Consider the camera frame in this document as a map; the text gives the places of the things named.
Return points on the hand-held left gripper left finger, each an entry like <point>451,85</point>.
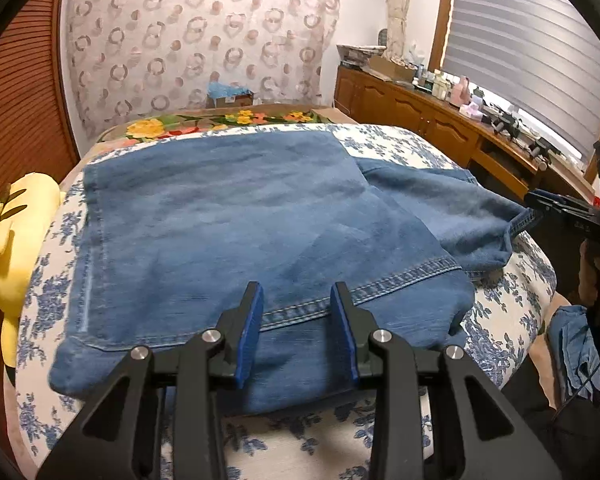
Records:
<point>247,340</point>

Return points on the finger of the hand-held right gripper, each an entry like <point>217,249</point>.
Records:
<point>555,205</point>

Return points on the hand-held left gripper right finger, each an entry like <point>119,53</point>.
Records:
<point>345,335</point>

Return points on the blue denim pants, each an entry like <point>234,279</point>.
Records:
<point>240,220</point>

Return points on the person's right hand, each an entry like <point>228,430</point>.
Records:
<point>591,280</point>

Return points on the black clamp stand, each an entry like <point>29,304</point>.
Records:
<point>542,152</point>
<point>505,125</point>

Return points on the pink box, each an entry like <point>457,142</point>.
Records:
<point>471,110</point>

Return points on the blue cloth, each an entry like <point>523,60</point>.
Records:
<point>575,350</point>

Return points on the pink bottle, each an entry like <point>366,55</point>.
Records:
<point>461,91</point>

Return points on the group of small bottles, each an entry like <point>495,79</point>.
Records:
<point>432,82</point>

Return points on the wooden sideboard cabinet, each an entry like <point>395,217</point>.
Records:
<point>405,110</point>

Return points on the white figurine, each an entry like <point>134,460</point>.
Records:
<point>418,54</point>

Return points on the blue floral bed sheet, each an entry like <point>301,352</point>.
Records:
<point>45,290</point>

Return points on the open flat cardboard box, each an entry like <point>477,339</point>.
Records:
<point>390,69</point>

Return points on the yellow flower blanket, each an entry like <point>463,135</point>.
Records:
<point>205,122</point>

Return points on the small cardboard box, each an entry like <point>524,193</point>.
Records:
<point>230,99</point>

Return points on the stack of magazines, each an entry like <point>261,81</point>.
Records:
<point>360,54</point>

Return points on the beige window curtain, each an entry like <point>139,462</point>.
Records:
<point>397,10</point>

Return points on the blue plastic bag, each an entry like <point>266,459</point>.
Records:
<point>227,89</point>

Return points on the yellow plush toy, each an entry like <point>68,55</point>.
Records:
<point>15,240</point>

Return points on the circle patterned sheer curtain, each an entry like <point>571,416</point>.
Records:
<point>200,35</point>

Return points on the wooden louvered wardrobe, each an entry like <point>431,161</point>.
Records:
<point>20,110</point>

